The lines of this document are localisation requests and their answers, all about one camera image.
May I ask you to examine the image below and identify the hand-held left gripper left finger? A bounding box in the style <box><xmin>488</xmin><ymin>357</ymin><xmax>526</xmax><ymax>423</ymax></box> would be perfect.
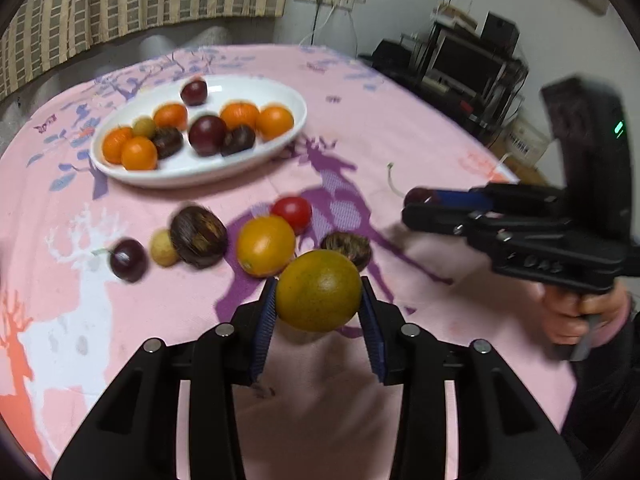
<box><xmin>51</xmin><ymin>277</ymin><xmax>278</xmax><ymax>480</ymax></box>

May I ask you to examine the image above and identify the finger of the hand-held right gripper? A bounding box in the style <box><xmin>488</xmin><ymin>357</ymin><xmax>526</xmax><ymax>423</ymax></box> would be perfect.
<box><xmin>401</xmin><ymin>204</ymin><xmax>467</xmax><ymax>235</ymax></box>
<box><xmin>432</xmin><ymin>185</ymin><xmax>566</xmax><ymax>213</ymax></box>

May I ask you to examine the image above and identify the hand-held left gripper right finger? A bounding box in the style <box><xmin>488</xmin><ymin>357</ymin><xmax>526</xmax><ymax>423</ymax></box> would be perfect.
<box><xmin>360</xmin><ymin>276</ymin><xmax>583</xmax><ymax>480</ymax></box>

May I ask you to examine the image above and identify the green yellow mandarin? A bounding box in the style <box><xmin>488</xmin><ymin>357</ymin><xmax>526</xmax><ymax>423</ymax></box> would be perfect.
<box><xmin>275</xmin><ymin>250</ymin><xmax>363</xmax><ymax>333</ymax></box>

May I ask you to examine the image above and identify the white oval plate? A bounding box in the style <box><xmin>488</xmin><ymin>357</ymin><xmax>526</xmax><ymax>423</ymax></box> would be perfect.
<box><xmin>89</xmin><ymin>74</ymin><xmax>308</xmax><ymax>190</ymax></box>

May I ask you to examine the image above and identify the small red fruit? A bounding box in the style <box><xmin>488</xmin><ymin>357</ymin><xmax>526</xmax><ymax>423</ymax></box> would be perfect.
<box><xmin>188</xmin><ymin>114</ymin><xmax>227</xmax><ymax>157</ymax></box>

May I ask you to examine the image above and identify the dark brown wrinkled fruit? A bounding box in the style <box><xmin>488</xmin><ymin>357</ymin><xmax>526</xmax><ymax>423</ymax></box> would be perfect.
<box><xmin>150</xmin><ymin>126</ymin><xmax>185</xmax><ymax>160</ymax></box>
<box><xmin>169</xmin><ymin>205</ymin><xmax>229</xmax><ymax>269</ymax></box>
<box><xmin>320</xmin><ymin>232</ymin><xmax>372</xmax><ymax>271</ymax></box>

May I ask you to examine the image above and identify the person's right forearm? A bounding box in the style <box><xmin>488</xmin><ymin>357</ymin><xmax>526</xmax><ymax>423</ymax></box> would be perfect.
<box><xmin>560</xmin><ymin>295</ymin><xmax>640</xmax><ymax>466</ymax></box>

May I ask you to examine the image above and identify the person's right hand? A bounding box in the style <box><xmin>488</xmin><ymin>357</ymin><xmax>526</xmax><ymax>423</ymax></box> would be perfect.
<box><xmin>542</xmin><ymin>277</ymin><xmax>633</xmax><ymax>346</ymax></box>

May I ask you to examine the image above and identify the pink deer print tablecloth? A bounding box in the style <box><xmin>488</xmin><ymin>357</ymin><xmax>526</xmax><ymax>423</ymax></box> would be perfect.
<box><xmin>0</xmin><ymin>44</ymin><xmax>576</xmax><ymax>480</ymax></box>

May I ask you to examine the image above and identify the yellow orange mandarin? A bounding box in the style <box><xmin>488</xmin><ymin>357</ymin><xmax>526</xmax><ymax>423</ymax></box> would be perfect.
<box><xmin>236</xmin><ymin>215</ymin><xmax>297</xmax><ymax>278</ymax></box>

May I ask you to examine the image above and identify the white bucket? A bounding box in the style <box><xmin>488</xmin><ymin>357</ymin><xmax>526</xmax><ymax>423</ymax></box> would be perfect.
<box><xmin>500</xmin><ymin>115</ymin><xmax>551</xmax><ymax>161</ymax></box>

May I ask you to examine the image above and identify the black media stand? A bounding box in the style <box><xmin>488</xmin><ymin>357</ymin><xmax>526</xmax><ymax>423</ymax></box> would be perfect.
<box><xmin>370</xmin><ymin>20</ymin><xmax>530</xmax><ymax>136</ymax></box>

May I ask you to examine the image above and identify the red round fruit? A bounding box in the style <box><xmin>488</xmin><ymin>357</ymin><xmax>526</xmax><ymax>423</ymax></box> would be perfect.
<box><xmin>271</xmin><ymin>196</ymin><xmax>313</xmax><ymax>235</ymax></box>

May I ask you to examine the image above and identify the black computer monitor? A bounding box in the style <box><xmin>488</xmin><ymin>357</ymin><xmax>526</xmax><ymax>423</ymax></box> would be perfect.
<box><xmin>431</xmin><ymin>35</ymin><xmax>501</xmax><ymax>92</ymax></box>

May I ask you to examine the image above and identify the purple passion fruit with stem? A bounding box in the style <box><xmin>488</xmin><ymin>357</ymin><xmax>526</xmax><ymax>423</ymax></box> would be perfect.
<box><xmin>91</xmin><ymin>238</ymin><xmax>149</xmax><ymax>283</ymax></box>

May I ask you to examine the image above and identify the black speaker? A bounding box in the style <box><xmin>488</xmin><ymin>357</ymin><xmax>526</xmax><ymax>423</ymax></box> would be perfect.
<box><xmin>481</xmin><ymin>11</ymin><xmax>520</xmax><ymax>56</ymax></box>

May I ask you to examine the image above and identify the white router box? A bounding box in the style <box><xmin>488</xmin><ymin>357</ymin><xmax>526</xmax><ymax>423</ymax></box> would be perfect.
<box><xmin>431</xmin><ymin>4</ymin><xmax>478</xmax><ymax>28</ymax></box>

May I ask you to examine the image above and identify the beige checked curtain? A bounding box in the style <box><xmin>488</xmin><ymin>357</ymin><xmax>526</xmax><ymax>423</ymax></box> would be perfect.
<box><xmin>0</xmin><ymin>0</ymin><xmax>296</xmax><ymax>101</ymax></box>

